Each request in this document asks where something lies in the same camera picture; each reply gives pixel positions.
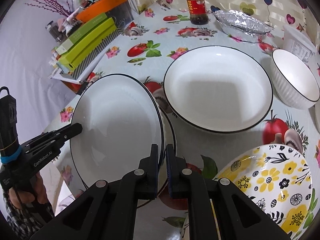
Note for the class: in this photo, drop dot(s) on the yellow floral patterned plate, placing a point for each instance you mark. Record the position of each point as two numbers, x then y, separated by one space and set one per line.
278 179

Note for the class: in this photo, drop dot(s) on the person's left hand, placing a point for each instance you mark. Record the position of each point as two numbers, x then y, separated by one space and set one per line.
18 198

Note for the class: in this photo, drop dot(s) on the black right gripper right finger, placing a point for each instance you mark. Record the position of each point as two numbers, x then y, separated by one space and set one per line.
217 209

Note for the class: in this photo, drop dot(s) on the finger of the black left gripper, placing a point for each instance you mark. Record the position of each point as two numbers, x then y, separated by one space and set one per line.
68 132

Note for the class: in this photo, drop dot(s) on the floral vinyl tablecloth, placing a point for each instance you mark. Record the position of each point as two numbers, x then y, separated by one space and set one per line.
157 38

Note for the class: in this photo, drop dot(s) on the striped black white box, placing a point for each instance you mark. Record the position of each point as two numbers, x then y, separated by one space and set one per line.
88 64

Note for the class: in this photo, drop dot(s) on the green rectangular box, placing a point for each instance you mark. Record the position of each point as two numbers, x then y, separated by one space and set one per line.
84 40

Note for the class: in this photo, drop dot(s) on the white ribbed bowl black rim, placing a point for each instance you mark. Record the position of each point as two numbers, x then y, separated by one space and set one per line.
294 82

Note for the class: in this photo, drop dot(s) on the aluminium foil tray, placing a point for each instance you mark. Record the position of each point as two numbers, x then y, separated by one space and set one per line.
242 21

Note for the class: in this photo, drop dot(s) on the red-lidded sauce jar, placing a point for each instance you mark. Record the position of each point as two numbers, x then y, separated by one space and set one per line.
198 12

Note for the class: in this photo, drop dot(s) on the orange box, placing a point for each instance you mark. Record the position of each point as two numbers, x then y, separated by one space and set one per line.
98 8

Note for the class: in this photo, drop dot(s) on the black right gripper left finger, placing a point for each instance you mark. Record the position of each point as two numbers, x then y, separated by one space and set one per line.
107 210

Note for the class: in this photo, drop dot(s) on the large white shallow bowl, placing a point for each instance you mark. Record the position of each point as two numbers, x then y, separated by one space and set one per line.
218 89

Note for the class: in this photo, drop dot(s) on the white plastic tub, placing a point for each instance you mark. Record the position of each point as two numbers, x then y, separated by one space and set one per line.
298 44

